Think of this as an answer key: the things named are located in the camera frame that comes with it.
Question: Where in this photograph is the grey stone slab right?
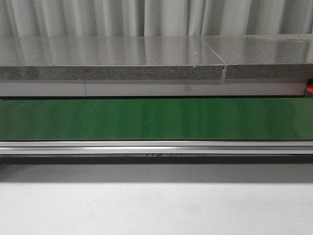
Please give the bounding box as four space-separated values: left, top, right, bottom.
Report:
201 34 313 80

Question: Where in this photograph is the white panel behind conveyor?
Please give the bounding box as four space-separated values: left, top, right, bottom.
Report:
0 82 306 97

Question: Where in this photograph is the grey stone slab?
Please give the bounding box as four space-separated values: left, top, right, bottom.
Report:
201 34 313 80
0 36 224 81

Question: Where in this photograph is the green conveyor belt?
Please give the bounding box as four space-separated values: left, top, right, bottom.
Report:
0 98 313 141

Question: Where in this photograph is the red object at right edge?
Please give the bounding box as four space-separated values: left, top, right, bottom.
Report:
304 85 313 98

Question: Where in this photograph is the grey stone slab left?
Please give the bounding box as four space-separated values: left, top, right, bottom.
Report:
0 36 224 81

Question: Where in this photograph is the aluminium conveyor side rail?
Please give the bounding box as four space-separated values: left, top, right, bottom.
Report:
0 141 313 155

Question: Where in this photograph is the grey pleated curtain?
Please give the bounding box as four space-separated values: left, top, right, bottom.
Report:
0 0 313 37

